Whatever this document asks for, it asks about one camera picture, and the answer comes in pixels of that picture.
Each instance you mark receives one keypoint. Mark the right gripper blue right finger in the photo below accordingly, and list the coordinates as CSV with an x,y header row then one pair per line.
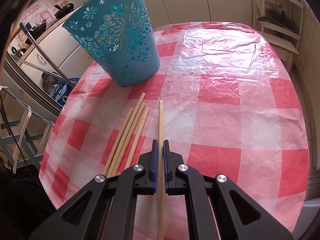
x,y
167,165

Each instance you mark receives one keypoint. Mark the red white checkered tablecloth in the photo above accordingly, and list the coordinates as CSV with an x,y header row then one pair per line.
x,y
229,108

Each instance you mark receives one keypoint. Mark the teal perforated plastic basket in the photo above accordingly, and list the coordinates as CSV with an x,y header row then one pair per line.
x,y
118,35

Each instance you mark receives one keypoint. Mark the bamboo chopstick bundle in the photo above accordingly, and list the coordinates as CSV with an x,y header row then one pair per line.
x,y
125,141
116,142
137,138
134,111

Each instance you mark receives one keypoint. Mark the blue patterned shopping bag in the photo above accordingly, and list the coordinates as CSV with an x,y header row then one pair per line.
x,y
60,92

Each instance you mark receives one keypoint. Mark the black wok on stove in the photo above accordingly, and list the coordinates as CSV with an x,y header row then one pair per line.
x,y
38,30

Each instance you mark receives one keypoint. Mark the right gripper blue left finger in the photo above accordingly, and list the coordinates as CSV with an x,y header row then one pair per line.
x,y
154,164

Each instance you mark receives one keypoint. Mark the white rolling kitchen cart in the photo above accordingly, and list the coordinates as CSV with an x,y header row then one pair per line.
x,y
280,22

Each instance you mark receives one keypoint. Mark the black pot with lid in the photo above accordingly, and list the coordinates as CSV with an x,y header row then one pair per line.
x,y
63,11

